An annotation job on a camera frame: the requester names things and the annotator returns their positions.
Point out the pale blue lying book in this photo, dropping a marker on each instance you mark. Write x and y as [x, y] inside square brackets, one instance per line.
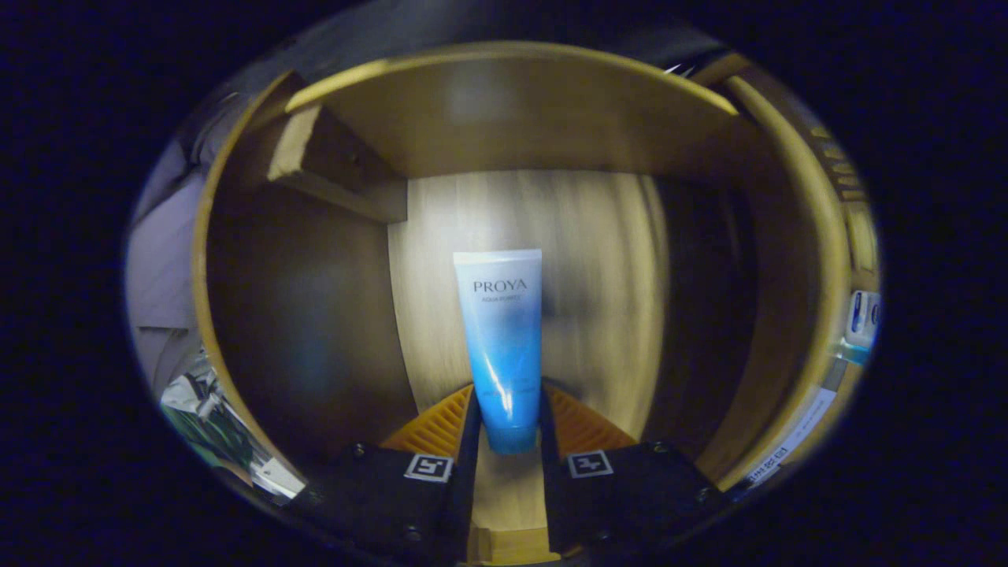
[791, 445]

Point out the person's gray clothing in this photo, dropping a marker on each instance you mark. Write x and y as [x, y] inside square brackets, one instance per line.
[161, 260]

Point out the white bottle with blue cap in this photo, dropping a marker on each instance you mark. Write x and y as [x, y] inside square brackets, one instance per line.
[864, 315]

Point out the wooden countertop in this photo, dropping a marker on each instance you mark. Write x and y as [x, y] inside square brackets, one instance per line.
[831, 260]

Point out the blue and white cosmetic tube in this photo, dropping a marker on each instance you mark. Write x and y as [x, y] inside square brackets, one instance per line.
[504, 339]

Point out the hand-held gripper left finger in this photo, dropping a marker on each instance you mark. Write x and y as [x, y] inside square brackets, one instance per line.
[465, 488]

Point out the green and white bag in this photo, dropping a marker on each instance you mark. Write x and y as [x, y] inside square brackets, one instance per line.
[205, 425]

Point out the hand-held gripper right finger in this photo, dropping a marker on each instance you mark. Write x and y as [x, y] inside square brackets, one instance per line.
[551, 488]

